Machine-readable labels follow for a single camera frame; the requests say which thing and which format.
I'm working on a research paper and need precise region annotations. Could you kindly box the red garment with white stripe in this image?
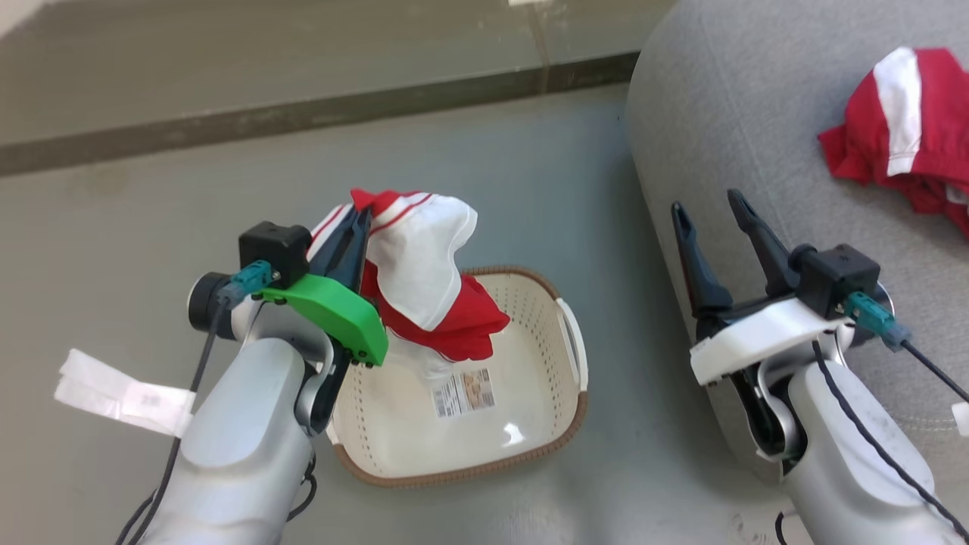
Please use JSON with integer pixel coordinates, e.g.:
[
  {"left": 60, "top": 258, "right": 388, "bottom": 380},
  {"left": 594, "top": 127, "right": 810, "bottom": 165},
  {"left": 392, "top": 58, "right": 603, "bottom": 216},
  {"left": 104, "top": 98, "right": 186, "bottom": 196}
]
[{"left": 817, "top": 46, "right": 969, "bottom": 240}]

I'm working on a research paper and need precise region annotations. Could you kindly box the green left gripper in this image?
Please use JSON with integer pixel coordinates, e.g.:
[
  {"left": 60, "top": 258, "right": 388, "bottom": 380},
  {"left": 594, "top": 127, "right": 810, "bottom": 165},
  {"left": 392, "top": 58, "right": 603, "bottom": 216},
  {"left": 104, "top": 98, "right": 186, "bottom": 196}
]
[{"left": 265, "top": 205, "right": 390, "bottom": 369}]

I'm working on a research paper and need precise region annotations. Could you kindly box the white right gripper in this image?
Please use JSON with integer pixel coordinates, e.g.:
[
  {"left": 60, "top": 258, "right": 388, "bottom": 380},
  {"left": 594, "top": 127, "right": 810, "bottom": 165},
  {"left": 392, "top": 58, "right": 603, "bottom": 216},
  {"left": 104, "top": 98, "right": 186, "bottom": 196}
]
[{"left": 670, "top": 188, "right": 855, "bottom": 388}]

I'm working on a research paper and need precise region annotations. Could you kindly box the black cable with teal plug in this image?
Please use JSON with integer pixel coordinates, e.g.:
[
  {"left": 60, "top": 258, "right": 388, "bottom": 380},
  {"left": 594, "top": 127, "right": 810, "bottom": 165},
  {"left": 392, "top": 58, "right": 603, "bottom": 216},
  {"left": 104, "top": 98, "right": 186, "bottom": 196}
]
[
  {"left": 114, "top": 259, "right": 274, "bottom": 545},
  {"left": 774, "top": 291, "right": 969, "bottom": 545}
]

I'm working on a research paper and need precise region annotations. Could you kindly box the red and white garment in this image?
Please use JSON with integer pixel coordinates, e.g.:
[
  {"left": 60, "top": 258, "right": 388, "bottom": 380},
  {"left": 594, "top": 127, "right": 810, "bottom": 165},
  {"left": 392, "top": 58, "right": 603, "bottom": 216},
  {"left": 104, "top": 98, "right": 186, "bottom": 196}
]
[{"left": 307, "top": 187, "right": 513, "bottom": 379}]

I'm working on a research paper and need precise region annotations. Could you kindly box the paper label sticker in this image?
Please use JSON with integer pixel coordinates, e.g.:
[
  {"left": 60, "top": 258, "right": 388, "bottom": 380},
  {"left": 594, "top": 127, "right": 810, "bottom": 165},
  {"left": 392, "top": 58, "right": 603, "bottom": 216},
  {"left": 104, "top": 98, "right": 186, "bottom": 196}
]
[{"left": 431, "top": 368, "right": 497, "bottom": 419}]

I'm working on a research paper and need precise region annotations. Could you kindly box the cream plastic laundry basket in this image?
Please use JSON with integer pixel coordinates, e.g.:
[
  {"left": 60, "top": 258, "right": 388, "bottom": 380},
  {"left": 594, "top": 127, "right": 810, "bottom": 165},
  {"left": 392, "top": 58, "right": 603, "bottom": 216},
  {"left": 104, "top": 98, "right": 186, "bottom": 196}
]
[{"left": 326, "top": 264, "right": 590, "bottom": 487}]

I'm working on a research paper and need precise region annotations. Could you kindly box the grey fabric sofa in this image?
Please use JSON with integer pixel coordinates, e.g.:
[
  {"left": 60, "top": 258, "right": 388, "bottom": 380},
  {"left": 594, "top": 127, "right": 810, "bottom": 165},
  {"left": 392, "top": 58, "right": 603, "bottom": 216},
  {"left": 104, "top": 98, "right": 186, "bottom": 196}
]
[{"left": 624, "top": 0, "right": 969, "bottom": 487}]

